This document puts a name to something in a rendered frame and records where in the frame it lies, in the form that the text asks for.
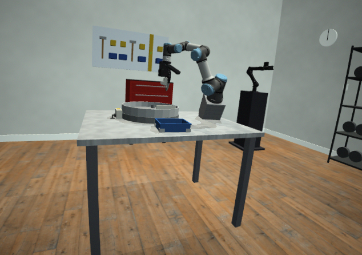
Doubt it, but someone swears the blue open-top crate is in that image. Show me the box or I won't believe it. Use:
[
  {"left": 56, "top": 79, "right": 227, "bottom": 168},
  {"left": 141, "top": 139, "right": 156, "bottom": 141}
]
[{"left": 155, "top": 118, "right": 192, "bottom": 133}]

